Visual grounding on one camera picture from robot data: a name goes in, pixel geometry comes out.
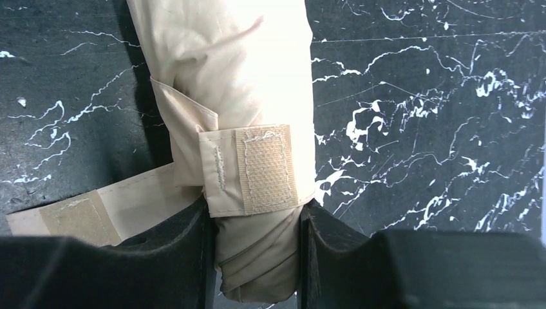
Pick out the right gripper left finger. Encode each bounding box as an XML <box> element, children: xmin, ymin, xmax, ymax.
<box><xmin>1</xmin><ymin>198</ymin><xmax>216</xmax><ymax>308</ymax></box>

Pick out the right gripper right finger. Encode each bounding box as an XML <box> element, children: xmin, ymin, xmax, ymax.
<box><xmin>297</xmin><ymin>201</ymin><xmax>545</xmax><ymax>308</ymax></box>

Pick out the beige folding umbrella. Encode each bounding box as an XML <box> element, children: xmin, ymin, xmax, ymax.
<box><xmin>8</xmin><ymin>1</ymin><xmax>315</xmax><ymax>303</ymax></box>

